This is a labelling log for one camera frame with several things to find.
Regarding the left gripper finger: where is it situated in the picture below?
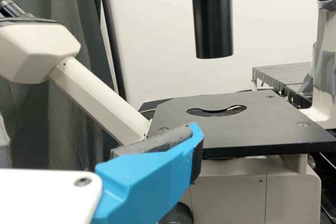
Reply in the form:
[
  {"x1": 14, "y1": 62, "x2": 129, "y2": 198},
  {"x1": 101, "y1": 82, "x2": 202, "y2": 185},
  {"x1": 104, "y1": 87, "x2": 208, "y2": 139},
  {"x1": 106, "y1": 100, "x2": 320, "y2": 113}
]
[{"x1": 90, "y1": 122, "x2": 205, "y2": 224}]

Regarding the cream microscope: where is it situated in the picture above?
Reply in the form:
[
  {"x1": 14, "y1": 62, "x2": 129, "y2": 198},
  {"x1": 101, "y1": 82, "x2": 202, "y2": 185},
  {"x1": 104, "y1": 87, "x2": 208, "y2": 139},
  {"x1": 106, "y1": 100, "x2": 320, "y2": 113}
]
[{"x1": 0, "y1": 0, "x2": 336, "y2": 224}]

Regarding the black platform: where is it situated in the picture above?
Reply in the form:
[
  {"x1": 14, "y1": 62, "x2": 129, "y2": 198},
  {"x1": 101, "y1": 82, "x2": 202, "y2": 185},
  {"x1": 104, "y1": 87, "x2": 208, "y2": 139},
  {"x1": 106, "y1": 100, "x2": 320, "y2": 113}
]
[{"x1": 251, "y1": 61, "x2": 314, "y2": 109}]

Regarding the white pipette stand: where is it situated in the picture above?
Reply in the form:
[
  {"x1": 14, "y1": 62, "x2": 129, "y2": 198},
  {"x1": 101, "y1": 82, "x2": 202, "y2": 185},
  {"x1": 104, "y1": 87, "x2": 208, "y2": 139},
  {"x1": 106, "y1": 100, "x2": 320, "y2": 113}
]
[{"x1": 304, "y1": 0, "x2": 336, "y2": 99}]

